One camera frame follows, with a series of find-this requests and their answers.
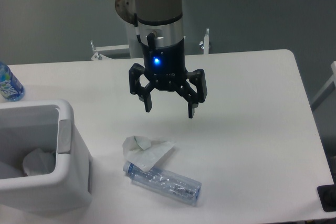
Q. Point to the white paper wrapper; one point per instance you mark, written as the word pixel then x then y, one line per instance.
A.
pixel 144 152

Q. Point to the blue labelled water bottle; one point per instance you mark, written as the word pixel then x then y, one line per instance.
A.
pixel 11 87

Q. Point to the black device at table edge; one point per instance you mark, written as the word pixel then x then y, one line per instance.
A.
pixel 327 197

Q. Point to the white frame at right edge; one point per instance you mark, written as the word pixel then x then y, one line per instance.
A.
pixel 325 90

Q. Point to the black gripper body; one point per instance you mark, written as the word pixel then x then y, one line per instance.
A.
pixel 165 62

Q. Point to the crumpled white paper in bin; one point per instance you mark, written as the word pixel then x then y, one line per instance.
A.
pixel 38 162

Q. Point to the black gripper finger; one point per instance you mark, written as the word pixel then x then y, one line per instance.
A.
pixel 192 87
pixel 144 93

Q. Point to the crushed clear plastic bottle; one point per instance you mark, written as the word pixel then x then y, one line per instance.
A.
pixel 165 182

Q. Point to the white plastic trash can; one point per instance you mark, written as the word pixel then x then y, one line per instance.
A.
pixel 49 125

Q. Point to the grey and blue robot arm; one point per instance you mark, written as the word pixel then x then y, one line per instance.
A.
pixel 159 31

